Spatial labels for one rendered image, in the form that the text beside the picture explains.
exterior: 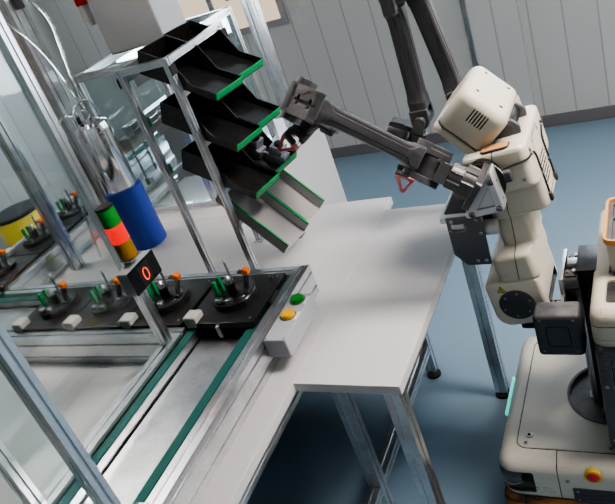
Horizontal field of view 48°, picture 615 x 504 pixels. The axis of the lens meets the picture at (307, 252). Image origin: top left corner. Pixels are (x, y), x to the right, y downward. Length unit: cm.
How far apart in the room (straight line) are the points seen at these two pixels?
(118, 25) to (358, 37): 229
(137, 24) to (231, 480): 205
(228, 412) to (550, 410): 111
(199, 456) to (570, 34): 378
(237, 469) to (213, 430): 11
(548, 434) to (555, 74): 303
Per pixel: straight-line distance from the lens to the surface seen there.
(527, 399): 245
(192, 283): 228
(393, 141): 171
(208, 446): 169
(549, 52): 485
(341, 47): 514
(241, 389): 179
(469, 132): 184
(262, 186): 215
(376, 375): 177
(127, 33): 318
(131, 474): 176
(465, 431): 278
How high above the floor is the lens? 197
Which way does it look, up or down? 28 degrees down
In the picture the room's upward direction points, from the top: 21 degrees counter-clockwise
